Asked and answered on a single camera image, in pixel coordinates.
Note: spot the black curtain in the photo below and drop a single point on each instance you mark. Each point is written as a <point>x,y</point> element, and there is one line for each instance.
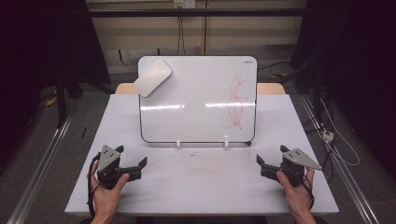
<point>43,56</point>
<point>358,62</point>

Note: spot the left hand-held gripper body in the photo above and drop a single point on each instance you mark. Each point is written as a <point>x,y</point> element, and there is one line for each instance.
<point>107,160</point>

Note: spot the small black floor object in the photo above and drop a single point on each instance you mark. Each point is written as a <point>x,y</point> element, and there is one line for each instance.
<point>83,132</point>

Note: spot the black metal stand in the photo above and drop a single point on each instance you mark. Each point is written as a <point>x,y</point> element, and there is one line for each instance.
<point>314,90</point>
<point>62,96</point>

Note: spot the black horizontal beam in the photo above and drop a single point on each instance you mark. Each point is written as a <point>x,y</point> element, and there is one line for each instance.
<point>186,12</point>

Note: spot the white whiteboard eraser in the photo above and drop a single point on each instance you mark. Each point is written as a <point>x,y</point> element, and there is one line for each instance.
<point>152,77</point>

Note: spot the white whiteboard with black frame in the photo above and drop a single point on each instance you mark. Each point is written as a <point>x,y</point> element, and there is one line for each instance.
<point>193,90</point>

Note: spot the small dark red object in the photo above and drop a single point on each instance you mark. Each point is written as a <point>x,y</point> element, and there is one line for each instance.
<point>248,143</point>

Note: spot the white power strip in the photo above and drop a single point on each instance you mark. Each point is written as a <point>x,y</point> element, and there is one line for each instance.
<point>328,135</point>

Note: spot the person's left hand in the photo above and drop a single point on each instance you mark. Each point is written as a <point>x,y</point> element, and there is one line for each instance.
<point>107,199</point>

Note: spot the person's right hand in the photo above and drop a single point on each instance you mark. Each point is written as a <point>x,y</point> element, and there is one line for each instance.
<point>295,199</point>

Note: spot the white wall socket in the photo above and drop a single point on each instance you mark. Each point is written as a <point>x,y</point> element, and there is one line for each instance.
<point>184,3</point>

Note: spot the metal floor rail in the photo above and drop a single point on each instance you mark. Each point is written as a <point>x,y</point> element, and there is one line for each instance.
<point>348,180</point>
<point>40,168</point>

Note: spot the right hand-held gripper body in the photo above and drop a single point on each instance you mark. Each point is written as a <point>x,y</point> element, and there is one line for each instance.
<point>295,161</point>

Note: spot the light wooden table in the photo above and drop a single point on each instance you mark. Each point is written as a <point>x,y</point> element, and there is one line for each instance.
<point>126,89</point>

